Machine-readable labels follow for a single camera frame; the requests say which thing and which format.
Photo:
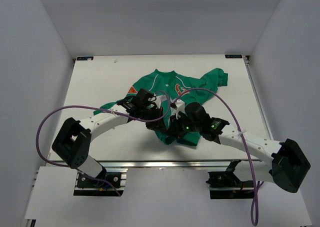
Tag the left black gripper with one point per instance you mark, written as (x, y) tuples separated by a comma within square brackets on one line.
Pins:
[(158, 124)]

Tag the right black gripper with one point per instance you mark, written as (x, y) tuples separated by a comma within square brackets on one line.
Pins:
[(174, 130)]

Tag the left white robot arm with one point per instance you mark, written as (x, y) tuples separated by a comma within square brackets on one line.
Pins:
[(73, 140)]

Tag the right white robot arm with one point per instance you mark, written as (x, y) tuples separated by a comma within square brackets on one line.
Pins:
[(281, 162)]

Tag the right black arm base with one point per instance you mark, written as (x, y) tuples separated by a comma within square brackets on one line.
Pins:
[(224, 185)]

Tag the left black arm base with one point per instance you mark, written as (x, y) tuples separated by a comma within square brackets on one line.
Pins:
[(87, 187)]

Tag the right blue table label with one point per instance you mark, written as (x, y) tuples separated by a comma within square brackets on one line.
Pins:
[(233, 56)]

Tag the blue table label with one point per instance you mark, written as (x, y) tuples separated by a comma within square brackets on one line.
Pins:
[(84, 58), (233, 56)]

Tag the left blue table label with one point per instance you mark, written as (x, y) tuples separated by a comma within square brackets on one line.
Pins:
[(84, 58)]

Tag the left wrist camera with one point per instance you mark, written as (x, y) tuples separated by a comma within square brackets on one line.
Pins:
[(143, 100)]

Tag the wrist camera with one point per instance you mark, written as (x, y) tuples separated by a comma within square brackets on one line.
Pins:
[(177, 107), (143, 100)]

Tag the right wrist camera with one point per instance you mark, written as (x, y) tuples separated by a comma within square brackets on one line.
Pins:
[(177, 107)]

